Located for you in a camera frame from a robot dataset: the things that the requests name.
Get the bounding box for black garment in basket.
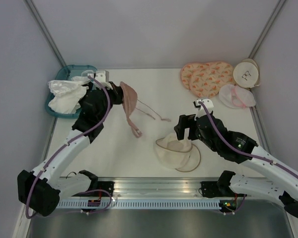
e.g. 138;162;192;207
83;82;94;91

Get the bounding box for floral heart laundry bag front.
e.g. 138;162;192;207
189;61;234;98

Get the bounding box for teal plastic basket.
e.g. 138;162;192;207
45;64;97;119

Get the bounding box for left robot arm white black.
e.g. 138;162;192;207
17;80;124;219

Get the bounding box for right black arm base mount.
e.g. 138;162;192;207
199;181;230;198

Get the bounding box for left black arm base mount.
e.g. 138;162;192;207
73;181;115;197

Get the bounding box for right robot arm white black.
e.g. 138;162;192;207
174;115;298;218

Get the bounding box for white slotted cable duct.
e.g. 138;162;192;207
57;199;221;210

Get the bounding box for pink satin bra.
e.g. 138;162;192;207
120;82;171;138

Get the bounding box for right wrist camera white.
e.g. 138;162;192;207
193;99;214;118

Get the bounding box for white bra in basket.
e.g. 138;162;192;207
48;70;94;114

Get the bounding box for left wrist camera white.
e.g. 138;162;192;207
87;70;113;89

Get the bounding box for aluminium rail front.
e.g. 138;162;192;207
59;177;284;200

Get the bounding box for floral heart laundry bag back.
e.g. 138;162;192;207
180;61;226;89

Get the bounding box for white mesh bag pink trim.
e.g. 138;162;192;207
219;84;256;109

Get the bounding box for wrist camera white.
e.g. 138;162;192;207
87;70;113;89
193;99;214;118

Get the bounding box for round mesh laundry bag glasses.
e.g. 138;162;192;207
153;133;202;173

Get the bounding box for floral heart laundry bag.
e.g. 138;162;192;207
189;61;234;98
180;61;226;89

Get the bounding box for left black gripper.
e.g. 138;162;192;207
97;81;125;121

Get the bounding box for round mesh bag at corner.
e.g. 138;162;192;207
232;59;261;89

